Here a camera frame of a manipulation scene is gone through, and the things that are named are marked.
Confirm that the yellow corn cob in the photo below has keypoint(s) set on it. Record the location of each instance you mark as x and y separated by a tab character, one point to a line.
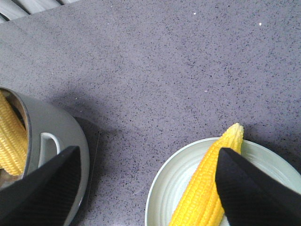
200	204
13	140

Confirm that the grey pleated curtain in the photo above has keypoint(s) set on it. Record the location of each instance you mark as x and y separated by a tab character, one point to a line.
14	9

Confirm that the pale green round plate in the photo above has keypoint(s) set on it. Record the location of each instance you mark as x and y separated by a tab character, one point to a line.
172	179

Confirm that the pale green electric cooking pot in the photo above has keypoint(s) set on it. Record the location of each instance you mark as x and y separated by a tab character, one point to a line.
49	131

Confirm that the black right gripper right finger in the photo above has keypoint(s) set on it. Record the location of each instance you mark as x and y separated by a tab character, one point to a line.
251	197

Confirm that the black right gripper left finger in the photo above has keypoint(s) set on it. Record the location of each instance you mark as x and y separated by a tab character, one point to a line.
45	196

